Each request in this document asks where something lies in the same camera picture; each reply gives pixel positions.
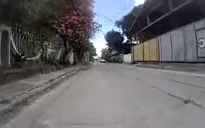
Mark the dark green trees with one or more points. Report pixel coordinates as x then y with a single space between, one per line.
115 41

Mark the metal fence with white frame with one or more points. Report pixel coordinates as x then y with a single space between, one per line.
20 48

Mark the pink flowering tree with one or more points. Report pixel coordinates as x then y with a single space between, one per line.
75 26

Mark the unfinished concrete building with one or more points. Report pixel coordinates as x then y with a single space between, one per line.
170 16

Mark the yellow fence panels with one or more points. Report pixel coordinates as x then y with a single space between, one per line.
146 50

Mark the concrete sidewalk strip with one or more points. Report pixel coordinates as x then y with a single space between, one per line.
180 68

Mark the white vehicle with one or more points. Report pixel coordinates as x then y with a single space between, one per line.
102 61

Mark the grey concrete road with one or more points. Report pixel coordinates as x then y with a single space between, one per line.
123 96

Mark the grey corrugated metal fence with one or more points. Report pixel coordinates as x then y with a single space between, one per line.
186 41

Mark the concrete gutter strip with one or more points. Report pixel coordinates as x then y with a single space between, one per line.
26 90

